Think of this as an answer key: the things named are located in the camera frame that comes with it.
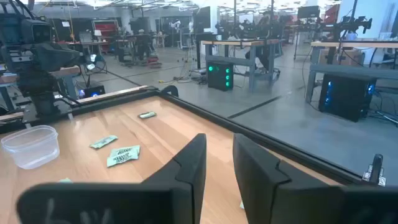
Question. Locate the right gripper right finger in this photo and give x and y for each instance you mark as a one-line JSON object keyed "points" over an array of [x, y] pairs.
{"points": [[295, 202]]}

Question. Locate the green Truvia packet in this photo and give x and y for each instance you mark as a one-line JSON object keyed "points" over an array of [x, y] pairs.
{"points": [[147, 114]]}

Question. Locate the person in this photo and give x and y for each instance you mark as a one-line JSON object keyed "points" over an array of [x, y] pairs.
{"points": [[262, 56]]}

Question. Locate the black bracket with markers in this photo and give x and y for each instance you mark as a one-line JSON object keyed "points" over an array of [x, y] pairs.
{"points": [[377, 168]]}

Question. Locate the black corner clamp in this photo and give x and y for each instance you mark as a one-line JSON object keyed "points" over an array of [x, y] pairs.
{"points": [[172, 90]]}

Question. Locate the computer tower green lights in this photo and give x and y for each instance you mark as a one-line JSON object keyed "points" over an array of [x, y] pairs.
{"points": [[219, 77]]}

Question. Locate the wooden top grey workbench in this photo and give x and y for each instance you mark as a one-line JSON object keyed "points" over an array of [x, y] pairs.
{"points": [[342, 71], [66, 71], [230, 59]]}

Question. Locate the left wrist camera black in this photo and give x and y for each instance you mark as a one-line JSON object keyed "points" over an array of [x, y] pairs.
{"points": [[38, 32]]}

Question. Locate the red tool cabinet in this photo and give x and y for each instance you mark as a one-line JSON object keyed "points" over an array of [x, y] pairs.
{"points": [[107, 28]]}

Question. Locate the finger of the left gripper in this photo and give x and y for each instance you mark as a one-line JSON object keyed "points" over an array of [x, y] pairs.
{"points": [[56, 57]]}

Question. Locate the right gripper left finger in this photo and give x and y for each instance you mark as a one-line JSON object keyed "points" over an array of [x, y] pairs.
{"points": [[124, 202]]}

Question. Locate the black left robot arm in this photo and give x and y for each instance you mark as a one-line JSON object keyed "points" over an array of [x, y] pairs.
{"points": [[38, 84]]}

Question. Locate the small computer purple light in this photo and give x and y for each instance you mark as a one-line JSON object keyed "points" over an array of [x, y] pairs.
{"points": [[94, 91]]}

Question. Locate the clear plastic container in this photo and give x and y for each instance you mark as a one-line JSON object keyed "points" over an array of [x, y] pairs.
{"points": [[31, 149]]}

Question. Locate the black table frame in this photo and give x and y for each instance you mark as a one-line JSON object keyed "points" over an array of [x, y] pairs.
{"points": [[192, 107]]}

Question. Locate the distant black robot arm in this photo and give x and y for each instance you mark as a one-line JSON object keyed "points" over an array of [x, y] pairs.
{"points": [[354, 23]]}

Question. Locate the black monitor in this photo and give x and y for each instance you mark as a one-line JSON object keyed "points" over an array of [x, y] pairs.
{"points": [[202, 17], [308, 12]]}

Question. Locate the cardboard box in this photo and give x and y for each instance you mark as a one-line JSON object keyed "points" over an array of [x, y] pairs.
{"points": [[351, 57]]}

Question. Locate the computer tower blue lights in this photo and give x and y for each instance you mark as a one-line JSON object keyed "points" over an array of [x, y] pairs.
{"points": [[345, 99]]}

